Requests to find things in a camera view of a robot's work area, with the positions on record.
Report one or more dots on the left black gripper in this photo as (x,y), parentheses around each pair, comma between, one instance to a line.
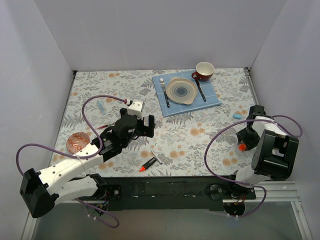
(146,125)

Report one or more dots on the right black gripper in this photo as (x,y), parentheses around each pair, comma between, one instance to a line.
(243,138)

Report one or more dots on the black orange highlighter pen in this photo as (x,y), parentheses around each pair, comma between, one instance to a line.
(148,164)

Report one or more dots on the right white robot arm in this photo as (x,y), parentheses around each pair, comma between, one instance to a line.
(274,149)

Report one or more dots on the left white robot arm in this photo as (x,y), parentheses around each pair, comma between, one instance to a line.
(42,190)

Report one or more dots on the light blue pen cap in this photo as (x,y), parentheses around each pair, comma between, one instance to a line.
(237,116)

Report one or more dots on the red pen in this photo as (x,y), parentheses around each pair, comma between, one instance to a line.
(105,126)

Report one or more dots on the light blue pen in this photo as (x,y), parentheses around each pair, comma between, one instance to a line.
(101,108)

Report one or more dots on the white grey pen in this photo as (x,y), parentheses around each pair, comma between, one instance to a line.
(157,158)

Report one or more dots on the blue checked cloth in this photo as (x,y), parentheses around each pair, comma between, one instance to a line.
(198,104)

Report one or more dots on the beige blue plate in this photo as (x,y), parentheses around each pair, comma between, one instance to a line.
(181,91)

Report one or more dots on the red patterned small bowl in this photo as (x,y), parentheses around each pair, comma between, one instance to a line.
(77,141)

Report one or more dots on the red white cup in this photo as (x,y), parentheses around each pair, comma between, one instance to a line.
(203,71)

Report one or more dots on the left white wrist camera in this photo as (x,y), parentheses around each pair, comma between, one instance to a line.
(135,108)

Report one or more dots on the fork with black handle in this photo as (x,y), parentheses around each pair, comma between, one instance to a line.
(162,84)

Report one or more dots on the knife with black handle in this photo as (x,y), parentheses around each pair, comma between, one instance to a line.
(200,90)

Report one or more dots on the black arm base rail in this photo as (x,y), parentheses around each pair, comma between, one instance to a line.
(171,193)

